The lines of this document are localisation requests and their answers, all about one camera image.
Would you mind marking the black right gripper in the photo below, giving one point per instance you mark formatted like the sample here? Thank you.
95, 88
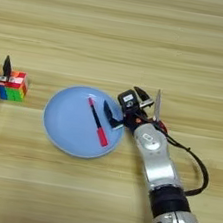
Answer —
134, 118

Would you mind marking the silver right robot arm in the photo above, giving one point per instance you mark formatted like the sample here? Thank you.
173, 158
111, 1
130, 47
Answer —
157, 157

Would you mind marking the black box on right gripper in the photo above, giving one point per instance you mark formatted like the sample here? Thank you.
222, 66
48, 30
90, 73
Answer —
128, 101

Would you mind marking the colourful puzzle cube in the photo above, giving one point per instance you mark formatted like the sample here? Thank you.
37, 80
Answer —
15, 87

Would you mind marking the red and black marker pen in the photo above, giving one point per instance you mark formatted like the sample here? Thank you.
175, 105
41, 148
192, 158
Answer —
98, 123

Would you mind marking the light blue round plate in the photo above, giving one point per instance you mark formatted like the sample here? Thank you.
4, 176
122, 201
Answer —
71, 124

